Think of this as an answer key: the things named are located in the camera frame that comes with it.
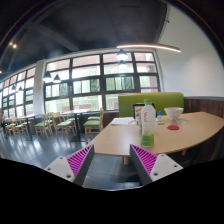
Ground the green bench backrest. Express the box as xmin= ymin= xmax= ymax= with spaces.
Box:
xmin=117 ymin=92 xmax=185 ymax=118

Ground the red round coaster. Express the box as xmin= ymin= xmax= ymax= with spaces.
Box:
xmin=167 ymin=125 xmax=179 ymax=130

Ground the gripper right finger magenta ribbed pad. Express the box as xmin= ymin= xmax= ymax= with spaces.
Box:
xmin=130 ymin=144 xmax=182 ymax=185

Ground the clear bottle with green cap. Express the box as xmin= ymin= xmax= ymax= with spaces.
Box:
xmin=141 ymin=99 xmax=156 ymax=147

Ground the large gridded window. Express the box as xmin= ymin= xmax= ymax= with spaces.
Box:
xmin=44 ymin=52 xmax=160 ymax=112

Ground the background dining table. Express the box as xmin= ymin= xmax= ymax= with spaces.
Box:
xmin=61 ymin=109 xmax=90 ymax=142

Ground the white paper sheet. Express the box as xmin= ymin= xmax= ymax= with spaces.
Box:
xmin=111 ymin=117 xmax=135 ymax=125

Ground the long curved ceiling light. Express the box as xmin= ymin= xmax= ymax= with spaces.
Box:
xmin=117 ymin=44 xmax=181 ymax=53

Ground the black pendant lamp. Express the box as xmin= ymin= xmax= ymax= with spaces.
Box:
xmin=53 ymin=74 xmax=61 ymax=83
xmin=118 ymin=60 xmax=127 ymax=68
xmin=117 ymin=49 xmax=128 ymax=60
xmin=43 ymin=71 xmax=52 ymax=83

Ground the small blue-capped bottle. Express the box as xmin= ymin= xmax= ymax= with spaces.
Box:
xmin=158 ymin=111 xmax=162 ymax=124

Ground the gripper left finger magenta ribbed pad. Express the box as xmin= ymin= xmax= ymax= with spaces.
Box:
xmin=45 ymin=145 xmax=95 ymax=186

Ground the wooden chair green seat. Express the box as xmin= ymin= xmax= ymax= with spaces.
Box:
xmin=12 ymin=117 xmax=28 ymax=134
xmin=34 ymin=114 xmax=52 ymax=138
xmin=52 ymin=112 xmax=75 ymax=141
xmin=84 ymin=108 xmax=104 ymax=141

